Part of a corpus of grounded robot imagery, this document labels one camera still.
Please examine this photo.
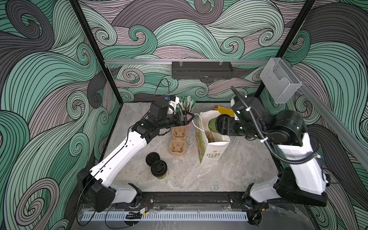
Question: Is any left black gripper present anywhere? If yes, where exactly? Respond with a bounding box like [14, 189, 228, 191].
[158, 111, 194, 131]

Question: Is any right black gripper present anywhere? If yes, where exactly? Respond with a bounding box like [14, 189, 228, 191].
[219, 114, 271, 140]

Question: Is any green paper coffee cup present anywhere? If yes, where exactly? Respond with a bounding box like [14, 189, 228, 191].
[208, 116, 222, 133]

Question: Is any white paper takeout bag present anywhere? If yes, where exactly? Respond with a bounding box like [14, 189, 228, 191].
[195, 110, 231, 164]

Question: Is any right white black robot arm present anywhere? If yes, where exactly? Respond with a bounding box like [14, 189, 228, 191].
[214, 86, 329, 207]

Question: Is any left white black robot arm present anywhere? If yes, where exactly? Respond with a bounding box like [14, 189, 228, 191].
[77, 96, 195, 213]

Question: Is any yellow napkin stack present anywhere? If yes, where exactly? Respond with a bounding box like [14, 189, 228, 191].
[215, 105, 235, 117]

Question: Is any brown pulp cup carrier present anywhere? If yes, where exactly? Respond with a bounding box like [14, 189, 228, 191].
[169, 126, 188, 156]

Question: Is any stack of black cup lids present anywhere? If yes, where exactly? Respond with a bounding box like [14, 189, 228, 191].
[145, 152, 161, 167]

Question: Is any black wall-mounted tray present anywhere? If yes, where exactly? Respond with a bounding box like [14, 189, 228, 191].
[172, 62, 234, 80]

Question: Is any aluminium rail back wall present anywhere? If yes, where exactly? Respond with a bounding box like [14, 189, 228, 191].
[103, 58, 268, 65]

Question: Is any aluminium rail wall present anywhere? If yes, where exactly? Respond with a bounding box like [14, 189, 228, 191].
[286, 62, 368, 169]
[103, 58, 268, 65]

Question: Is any clear acrylic wall holder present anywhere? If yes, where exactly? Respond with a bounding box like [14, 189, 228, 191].
[260, 57, 302, 104]

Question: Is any white slotted cable duct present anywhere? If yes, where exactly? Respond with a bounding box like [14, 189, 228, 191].
[80, 211, 248, 222]

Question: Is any aluminium rail right wall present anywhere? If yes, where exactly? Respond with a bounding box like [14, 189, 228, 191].
[286, 62, 368, 169]

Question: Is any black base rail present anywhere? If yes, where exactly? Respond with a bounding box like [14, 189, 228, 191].
[82, 192, 289, 212]

